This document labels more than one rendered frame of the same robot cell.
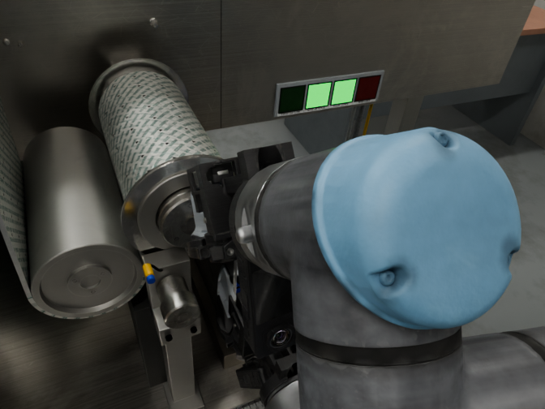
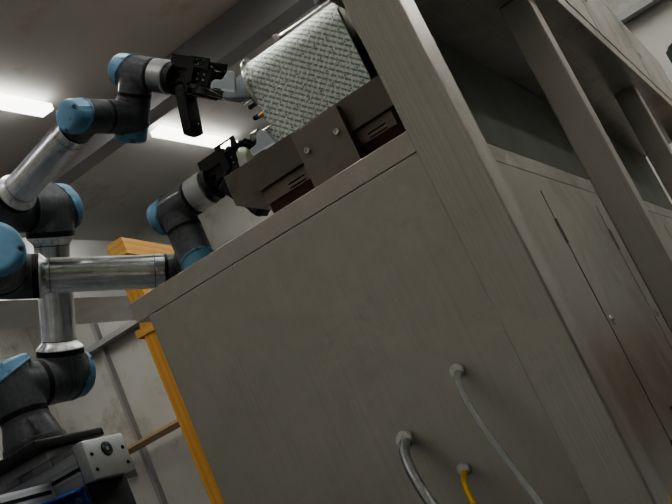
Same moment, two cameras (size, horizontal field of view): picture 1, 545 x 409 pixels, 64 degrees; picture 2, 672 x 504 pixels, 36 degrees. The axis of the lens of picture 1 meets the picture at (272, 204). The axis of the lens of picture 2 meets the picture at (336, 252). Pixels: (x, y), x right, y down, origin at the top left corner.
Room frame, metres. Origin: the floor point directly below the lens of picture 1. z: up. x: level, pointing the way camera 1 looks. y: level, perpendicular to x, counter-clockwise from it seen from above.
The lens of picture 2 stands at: (1.96, -1.15, 0.39)
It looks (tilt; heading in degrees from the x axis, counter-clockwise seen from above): 13 degrees up; 142
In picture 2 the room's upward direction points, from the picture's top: 25 degrees counter-clockwise
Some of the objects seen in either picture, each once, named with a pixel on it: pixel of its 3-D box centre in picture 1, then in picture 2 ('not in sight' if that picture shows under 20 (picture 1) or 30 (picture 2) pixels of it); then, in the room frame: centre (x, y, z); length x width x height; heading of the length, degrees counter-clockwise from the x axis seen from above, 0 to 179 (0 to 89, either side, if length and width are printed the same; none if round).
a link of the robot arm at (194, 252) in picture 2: not in sight; (192, 253); (0.14, -0.08, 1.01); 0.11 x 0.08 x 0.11; 162
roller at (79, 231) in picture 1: (77, 213); not in sight; (0.42, 0.26, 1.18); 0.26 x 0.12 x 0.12; 28
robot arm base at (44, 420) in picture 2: not in sight; (30, 432); (-0.44, -0.34, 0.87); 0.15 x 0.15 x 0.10
